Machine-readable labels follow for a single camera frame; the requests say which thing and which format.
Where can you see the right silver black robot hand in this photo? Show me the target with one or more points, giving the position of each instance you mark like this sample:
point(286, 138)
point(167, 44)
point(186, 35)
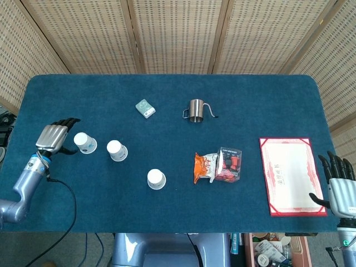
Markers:
point(341, 192)

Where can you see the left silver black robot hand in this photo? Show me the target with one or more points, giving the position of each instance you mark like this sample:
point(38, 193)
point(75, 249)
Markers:
point(51, 137)

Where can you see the white paper cup blue print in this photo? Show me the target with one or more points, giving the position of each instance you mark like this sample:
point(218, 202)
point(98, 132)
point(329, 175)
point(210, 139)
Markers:
point(85, 142)

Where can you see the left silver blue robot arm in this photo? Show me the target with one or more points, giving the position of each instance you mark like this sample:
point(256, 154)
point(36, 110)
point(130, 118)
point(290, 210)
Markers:
point(23, 185)

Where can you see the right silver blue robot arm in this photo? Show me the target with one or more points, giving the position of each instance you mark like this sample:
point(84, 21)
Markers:
point(346, 242)

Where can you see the dark equipment beside table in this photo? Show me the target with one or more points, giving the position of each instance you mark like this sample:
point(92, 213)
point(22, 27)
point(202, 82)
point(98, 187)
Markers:
point(6, 126)

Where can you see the red-bordered certificate folder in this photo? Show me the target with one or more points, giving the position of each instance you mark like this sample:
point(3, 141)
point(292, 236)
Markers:
point(292, 177)

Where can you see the pink bin of clutter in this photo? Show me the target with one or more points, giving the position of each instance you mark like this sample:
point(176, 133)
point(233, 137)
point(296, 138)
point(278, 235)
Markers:
point(278, 250)

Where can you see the green white tissue pack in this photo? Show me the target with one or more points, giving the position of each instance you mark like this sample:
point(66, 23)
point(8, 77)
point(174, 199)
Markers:
point(145, 108)

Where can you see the clear box red black parts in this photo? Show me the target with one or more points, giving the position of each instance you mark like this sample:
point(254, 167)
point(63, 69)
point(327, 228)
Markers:
point(230, 164)

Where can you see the blue table mat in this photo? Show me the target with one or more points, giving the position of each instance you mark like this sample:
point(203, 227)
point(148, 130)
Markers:
point(172, 155)

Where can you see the orange white snack bag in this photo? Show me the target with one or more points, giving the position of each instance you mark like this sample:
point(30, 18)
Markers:
point(205, 168)

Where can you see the steel gooseneck pour-over jug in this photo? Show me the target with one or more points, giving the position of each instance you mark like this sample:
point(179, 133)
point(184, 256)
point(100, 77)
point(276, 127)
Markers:
point(197, 111)

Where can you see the woven folding screen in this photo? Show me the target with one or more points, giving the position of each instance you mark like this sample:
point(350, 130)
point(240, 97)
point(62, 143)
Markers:
point(178, 36)

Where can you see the silver blue robot torso base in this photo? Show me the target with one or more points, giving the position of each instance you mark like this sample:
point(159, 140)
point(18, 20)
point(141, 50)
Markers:
point(171, 250)

